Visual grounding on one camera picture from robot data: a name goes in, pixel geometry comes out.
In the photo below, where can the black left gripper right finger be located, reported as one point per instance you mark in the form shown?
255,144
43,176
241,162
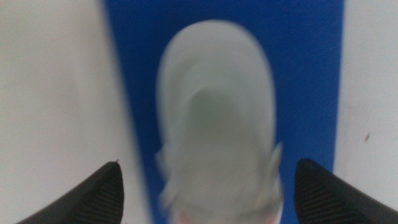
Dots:
329,199

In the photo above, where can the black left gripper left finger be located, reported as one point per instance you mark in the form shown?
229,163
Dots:
93,199

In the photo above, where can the blue rectangular mat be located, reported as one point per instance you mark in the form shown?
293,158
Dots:
304,77

